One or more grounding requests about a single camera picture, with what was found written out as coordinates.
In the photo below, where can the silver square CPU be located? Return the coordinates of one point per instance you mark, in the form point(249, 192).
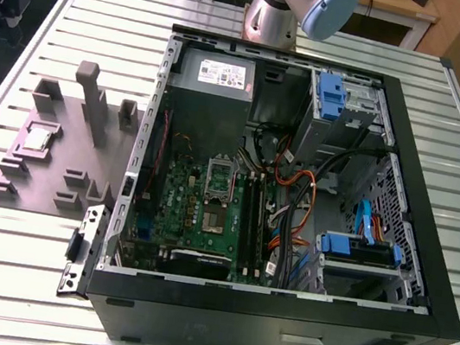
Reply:
point(38, 140)

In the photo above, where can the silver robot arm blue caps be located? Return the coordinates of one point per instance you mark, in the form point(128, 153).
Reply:
point(272, 17)

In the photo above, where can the CPU socket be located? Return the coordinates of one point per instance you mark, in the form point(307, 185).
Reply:
point(214, 221)

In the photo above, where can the grey plastic parts rack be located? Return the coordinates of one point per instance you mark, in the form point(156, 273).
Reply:
point(62, 154)

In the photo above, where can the grey power supply white label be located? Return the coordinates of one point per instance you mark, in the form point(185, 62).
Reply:
point(208, 116)

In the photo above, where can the green motherboard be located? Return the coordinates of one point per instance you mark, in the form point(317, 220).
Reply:
point(176, 208)

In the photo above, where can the black RAM slot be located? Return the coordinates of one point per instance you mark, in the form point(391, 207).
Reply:
point(247, 219)
point(258, 221)

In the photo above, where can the black graphics card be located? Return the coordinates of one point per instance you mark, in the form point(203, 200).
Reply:
point(198, 264)

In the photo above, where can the blue plastic drive latch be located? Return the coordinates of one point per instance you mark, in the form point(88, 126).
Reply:
point(332, 94)

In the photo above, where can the tall grey drive cage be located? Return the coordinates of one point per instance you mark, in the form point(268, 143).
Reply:
point(318, 138)

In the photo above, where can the black open PC case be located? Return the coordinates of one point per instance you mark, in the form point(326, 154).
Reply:
point(232, 326)

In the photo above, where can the hard disk in blue carrier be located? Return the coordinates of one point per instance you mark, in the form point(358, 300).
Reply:
point(338, 245)

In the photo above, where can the black table corner cap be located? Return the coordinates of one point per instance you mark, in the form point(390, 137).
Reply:
point(446, 63)

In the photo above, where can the perforated grey disk bay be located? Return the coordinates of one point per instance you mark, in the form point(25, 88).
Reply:
point(359, 269)

